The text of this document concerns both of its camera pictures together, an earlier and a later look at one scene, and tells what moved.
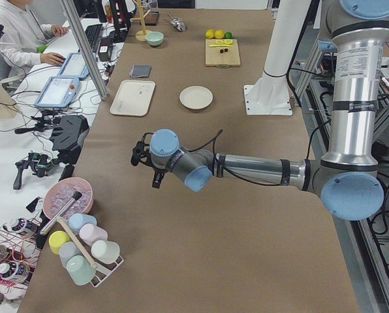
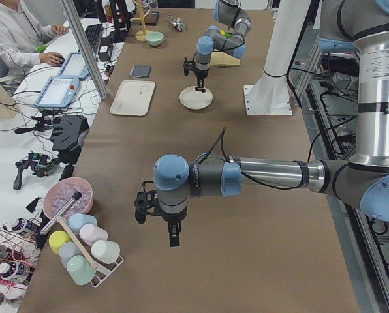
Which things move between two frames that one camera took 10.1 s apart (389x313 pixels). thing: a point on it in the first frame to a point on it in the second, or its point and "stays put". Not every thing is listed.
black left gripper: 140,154 to 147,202
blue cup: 77,220 stays put
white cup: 105,251 stays put
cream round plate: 196,97 stays put
